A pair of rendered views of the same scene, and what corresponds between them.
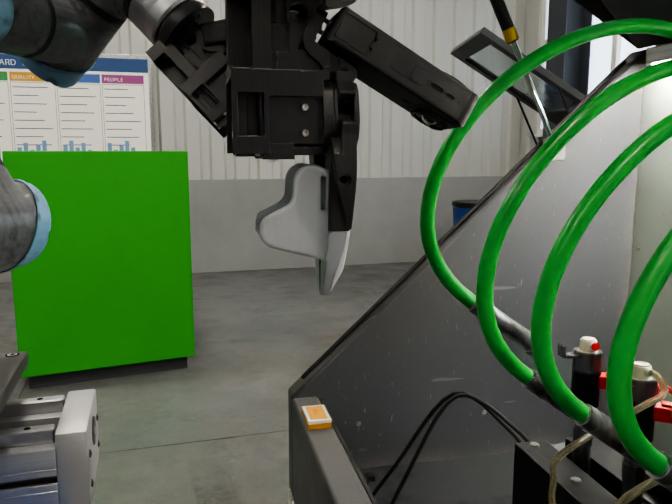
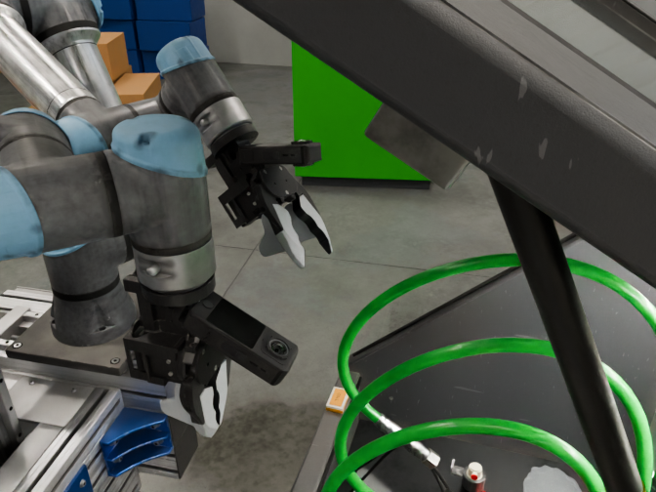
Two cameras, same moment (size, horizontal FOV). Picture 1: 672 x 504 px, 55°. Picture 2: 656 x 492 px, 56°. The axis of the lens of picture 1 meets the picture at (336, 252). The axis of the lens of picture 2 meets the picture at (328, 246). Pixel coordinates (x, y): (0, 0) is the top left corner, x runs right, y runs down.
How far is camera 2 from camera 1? 57 cm
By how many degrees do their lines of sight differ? 34
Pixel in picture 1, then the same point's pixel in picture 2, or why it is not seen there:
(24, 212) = not seen: hidden behind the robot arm
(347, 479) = (313, 471)
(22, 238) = not seen: hidden behind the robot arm
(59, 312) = (327, 128)
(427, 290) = (456, 324)
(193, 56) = (234, 168)
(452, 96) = (265, 369)
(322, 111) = (179, 365)
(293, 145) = (163, 380)
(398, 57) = (225, 344)
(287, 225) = (173, 408)
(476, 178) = not seen: outside the picture
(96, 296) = (357, 118)
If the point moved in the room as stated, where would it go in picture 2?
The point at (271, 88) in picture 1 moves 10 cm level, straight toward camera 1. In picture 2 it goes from (145, 351) to (72, 419)
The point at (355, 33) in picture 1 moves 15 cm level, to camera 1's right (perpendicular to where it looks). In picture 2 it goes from (196, 327) to (333, 379)
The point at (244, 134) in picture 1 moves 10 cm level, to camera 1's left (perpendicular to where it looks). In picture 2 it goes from (141, 363) to (73, 335)
